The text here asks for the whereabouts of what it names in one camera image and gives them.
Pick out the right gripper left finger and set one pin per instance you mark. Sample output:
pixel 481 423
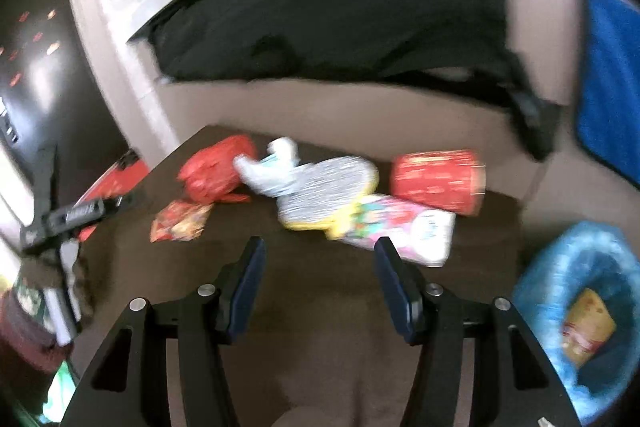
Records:
pixel 126 382

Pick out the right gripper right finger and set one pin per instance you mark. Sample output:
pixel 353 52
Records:
pixel 514 382

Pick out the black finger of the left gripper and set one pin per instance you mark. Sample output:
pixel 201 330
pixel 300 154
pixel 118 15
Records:
pixel 45 180

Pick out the yellow gold snack wrapper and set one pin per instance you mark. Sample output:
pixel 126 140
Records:
pixel 586 328

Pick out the silver yellow scouring sponge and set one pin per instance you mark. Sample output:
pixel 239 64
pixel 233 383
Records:
pixel 329 196

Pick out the blue lined trash bin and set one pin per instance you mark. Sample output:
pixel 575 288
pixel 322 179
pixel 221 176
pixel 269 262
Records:
pixel 588 255

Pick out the white kitchen counter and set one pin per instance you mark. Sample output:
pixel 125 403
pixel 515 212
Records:
pixel 156 117

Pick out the red small snack packet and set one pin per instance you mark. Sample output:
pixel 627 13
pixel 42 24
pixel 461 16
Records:
pixel 180 221

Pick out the red plastic bag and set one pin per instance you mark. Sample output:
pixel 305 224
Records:
pixel 209 176

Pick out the cartoon tissue pack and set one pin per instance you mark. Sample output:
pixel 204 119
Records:
pixel 419 233

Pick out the red paper cup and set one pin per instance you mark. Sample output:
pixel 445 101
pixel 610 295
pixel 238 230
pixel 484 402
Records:
pixel 452 180

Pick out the white crumpled tissue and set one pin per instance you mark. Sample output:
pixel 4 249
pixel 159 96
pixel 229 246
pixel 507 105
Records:
pixel 275 175

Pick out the blue cloth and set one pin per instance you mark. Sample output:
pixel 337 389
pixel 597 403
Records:
pixel 607 112

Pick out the black bag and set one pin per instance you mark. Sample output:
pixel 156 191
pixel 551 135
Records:
pixel 453 46

